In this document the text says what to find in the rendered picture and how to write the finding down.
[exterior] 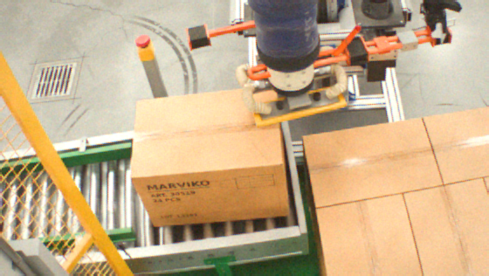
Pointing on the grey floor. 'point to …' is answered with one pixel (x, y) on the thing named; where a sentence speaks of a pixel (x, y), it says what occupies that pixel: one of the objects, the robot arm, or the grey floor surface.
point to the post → (152, 71)
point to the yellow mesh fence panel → (60, 175)
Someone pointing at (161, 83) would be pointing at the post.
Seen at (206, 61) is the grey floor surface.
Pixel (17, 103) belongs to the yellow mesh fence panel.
